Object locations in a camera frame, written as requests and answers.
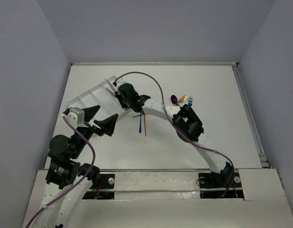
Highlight orange chopstick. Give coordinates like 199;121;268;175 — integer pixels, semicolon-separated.
143;114;147;136

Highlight blue fork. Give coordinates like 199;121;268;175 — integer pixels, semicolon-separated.
188;96;193;106
139;114;142;133

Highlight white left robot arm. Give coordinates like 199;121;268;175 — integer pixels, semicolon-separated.
26;105;118;228

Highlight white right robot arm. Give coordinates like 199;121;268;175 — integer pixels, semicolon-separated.
110;82;234;189

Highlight white cutlery tray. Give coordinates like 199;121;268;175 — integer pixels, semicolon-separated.
66;80;131;121

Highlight purple spoon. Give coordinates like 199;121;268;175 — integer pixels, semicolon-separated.
170;95;179;106

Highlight gold spoon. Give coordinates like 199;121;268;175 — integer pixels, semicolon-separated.
176;95;188;104

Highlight dark handled knife in tray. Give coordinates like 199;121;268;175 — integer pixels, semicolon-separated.
106;88;118;99

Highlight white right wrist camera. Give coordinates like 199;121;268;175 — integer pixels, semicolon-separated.
113;78;126;89

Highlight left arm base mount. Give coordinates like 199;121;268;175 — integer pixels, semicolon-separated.
83;172;115;200

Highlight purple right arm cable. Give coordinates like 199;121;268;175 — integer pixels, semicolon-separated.
113;71;234;198

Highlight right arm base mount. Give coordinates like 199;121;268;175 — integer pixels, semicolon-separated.
196;172;244;199

